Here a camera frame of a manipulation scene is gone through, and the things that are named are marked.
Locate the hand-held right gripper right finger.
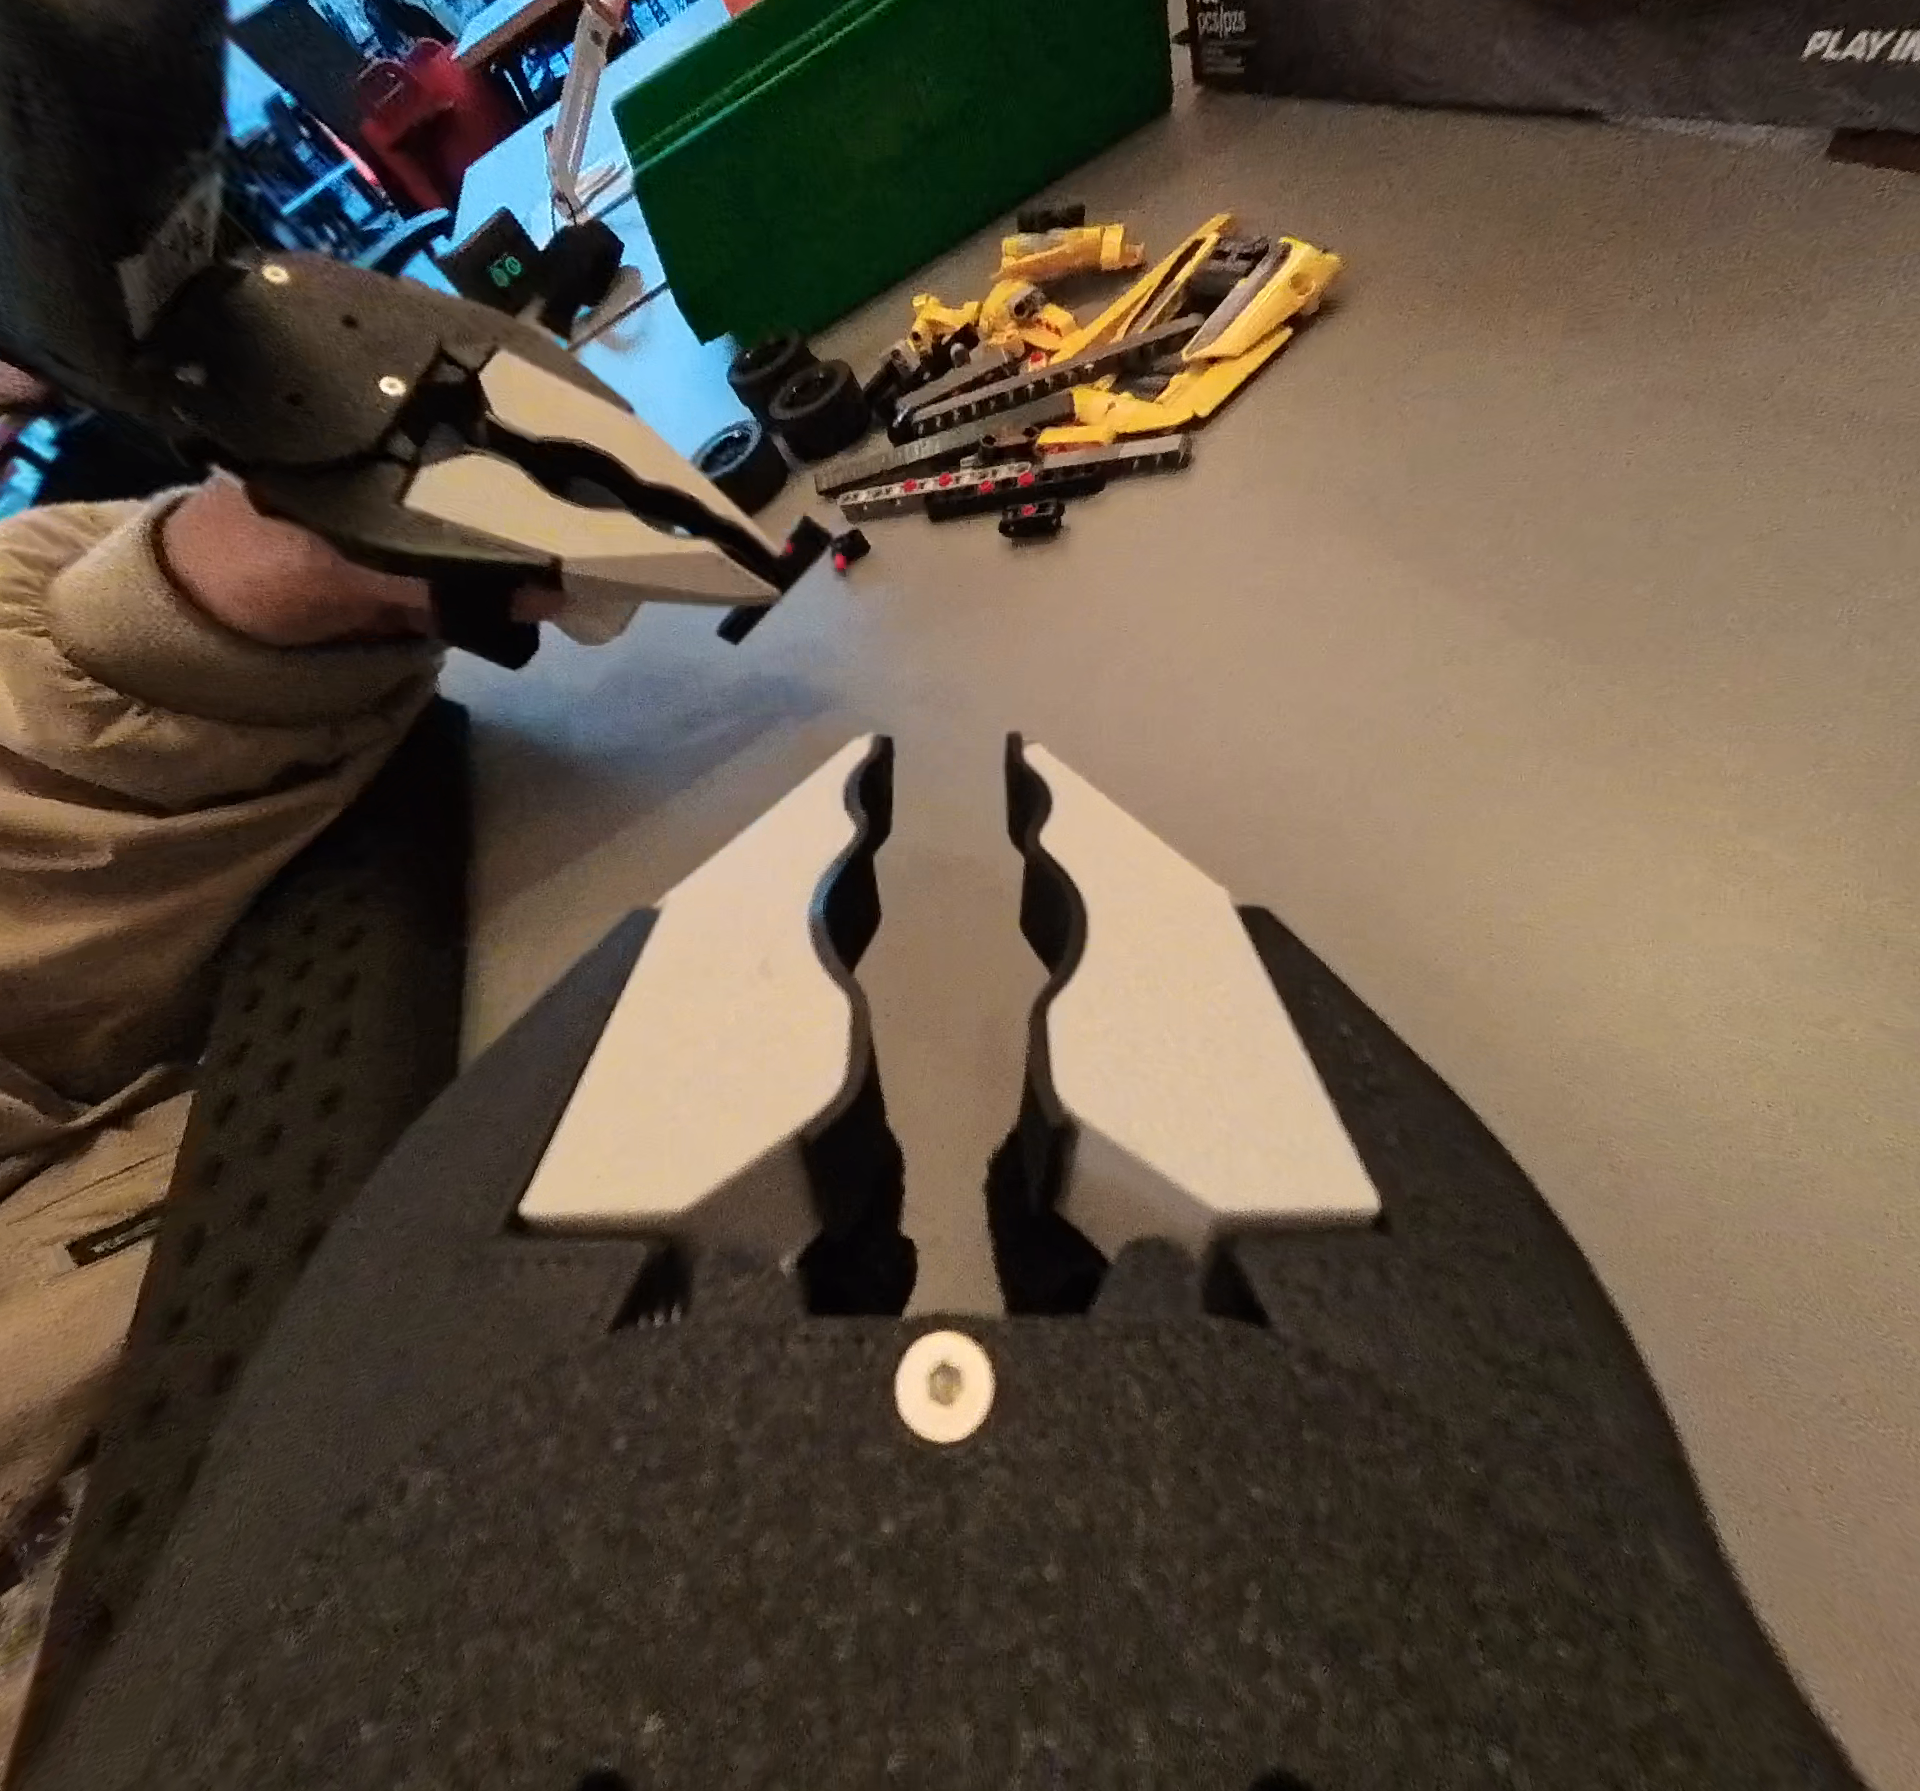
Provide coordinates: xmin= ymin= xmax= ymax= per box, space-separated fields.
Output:
xmin=990 ymin=736 xmax=1383 ymax=1316

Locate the red office chair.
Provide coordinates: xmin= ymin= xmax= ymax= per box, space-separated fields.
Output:
xmin=361 ymin=36 xmax=486 ymax=210

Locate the dark green bin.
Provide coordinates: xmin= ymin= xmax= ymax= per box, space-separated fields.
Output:
xmin=612 ymin=0 xmax=1175 ymax=344

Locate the grey desk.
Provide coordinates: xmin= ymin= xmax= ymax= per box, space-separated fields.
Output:
xmin=435 ymin=97 xmax=1920 ymax=1762

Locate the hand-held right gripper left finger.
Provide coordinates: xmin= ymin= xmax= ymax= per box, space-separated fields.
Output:
xmin=519 ymin=736 xmax=921 ymax=1316

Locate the black box green display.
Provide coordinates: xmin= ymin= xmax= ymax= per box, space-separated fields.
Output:
xmin=451 ymin=209 xmax=534 ymax=315

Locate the person's left hand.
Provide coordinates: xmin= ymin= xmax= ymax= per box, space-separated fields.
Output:
xmin=163 ymin=470 xmax=451 ymax=648

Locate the white table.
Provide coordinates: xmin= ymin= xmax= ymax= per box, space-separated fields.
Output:
xmin=435 ymin=111 xmax=737 ymax=457

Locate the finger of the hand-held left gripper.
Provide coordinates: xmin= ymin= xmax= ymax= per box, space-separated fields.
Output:
xmin=403 ymin=455 xmax=787 ymax=610
xmin=477 ymin=344 xmax=787 ymax=569

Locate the white jointed desk lamp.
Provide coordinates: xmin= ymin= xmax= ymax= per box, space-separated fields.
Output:
xmin=442 ymin=0 xmax=631 ymax=323

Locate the yellow toy car section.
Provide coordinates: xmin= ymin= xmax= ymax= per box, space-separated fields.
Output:
xmin=818 ymin=209 xmax=1346 ymax=541

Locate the dark toy car box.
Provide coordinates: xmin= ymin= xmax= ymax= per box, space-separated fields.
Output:
xmin=1179 ymin=0 xmax=1920 ymax=134

